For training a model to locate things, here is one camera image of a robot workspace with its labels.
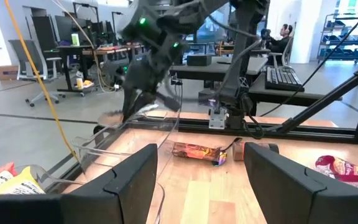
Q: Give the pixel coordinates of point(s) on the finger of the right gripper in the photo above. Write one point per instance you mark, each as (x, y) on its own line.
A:
(170, 103)
(130, 104)

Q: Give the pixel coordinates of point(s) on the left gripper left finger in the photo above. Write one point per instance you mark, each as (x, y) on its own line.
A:
(89, 205)

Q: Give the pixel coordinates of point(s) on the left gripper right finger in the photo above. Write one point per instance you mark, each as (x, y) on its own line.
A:
(306, 199)

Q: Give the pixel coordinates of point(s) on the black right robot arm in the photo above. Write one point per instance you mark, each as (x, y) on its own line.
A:
(238, 62)

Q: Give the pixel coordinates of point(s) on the grey top desk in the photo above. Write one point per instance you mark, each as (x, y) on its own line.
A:
(197, 71)

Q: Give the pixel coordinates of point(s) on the small black box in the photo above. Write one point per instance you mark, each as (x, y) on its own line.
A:
(199, 60)

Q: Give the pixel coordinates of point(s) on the red yellow ramen packet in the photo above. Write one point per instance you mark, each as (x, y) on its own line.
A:
(346, 171)

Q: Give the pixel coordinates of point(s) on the orange candy bar wrapper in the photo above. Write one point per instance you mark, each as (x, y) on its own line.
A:
(194, 151)

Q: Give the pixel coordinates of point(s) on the yellow cup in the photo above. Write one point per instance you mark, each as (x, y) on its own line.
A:
(79, 83)

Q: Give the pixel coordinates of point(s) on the pale green container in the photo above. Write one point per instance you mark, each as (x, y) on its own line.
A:
(75, 40)

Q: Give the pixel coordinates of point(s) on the orange spice bottle black cap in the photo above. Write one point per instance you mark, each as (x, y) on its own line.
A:
(238, 151)

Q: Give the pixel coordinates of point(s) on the black computer monitor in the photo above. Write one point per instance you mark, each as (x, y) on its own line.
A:
(70, 29)

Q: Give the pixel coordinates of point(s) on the black keyboard desk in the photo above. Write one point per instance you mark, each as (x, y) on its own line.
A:
(291, 96)

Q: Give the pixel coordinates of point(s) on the black keyboard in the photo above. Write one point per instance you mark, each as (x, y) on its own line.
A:
(283, 79)

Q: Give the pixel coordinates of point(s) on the grey office chair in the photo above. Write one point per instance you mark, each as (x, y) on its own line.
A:
(23, 56)

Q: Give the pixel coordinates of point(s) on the person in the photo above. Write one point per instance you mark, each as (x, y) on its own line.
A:
(280, 43)

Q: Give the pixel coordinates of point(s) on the cardboard box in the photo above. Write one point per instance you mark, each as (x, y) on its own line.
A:
(6, 73)

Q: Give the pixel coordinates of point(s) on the metal shelf with bins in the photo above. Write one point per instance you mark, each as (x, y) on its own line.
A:
(337, 40)

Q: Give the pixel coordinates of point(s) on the black aluminium table frame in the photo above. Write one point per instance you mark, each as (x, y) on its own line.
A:
(322, 133)

